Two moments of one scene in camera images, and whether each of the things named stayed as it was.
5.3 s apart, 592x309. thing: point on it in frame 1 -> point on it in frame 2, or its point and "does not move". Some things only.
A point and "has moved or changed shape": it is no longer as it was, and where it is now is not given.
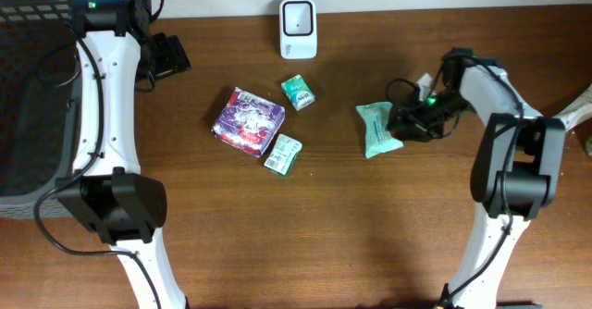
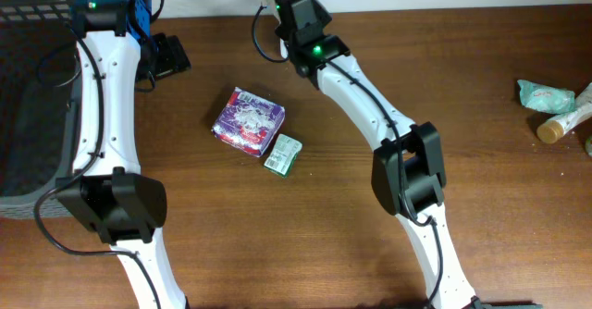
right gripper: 407,118 -> 284,27
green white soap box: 282,155 does not move
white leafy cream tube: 578,114 does not move
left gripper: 172,55 does not move
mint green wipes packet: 377,137 has moved or changed shape
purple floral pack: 248,122 does not move
